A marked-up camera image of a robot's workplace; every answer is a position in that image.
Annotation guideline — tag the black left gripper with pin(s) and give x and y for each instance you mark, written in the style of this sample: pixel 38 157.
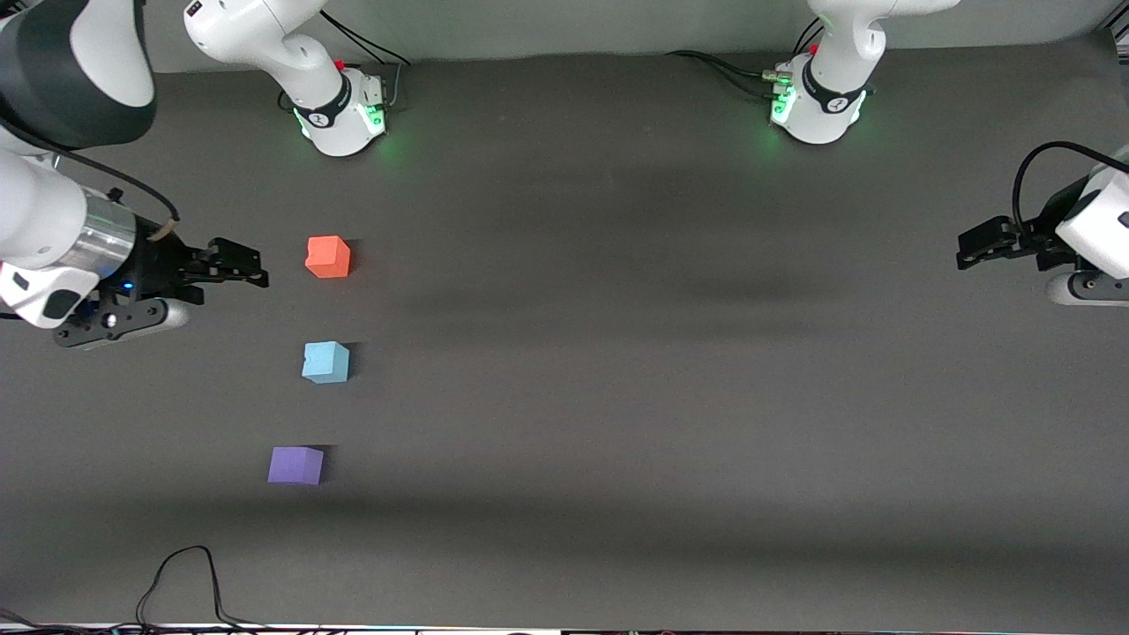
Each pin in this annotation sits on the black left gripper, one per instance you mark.
pixel 1046 231

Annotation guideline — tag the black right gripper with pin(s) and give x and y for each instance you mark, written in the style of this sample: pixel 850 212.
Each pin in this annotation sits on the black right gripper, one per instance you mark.
pixel 160 265

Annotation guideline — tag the light blue foam block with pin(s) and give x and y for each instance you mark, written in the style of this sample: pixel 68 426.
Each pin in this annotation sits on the light blue foam block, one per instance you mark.
pixel 325 363

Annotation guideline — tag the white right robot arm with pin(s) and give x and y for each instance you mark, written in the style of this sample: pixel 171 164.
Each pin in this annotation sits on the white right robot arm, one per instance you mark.
pixel 44 203

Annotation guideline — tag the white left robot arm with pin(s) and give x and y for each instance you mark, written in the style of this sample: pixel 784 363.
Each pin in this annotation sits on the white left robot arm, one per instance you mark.
pixel 820 106

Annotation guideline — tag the orange foam block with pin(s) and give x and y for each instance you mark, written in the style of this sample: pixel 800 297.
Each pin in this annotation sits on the orange foam block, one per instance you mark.
pixel 328 257

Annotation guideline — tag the purple foam block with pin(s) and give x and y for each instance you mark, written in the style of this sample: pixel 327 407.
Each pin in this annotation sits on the purple foam block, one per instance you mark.
pixel 295 467

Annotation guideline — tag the aluminium frame profile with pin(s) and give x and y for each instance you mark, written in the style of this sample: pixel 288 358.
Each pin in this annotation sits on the aluminium frame profile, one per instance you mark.
pixel 1120 33

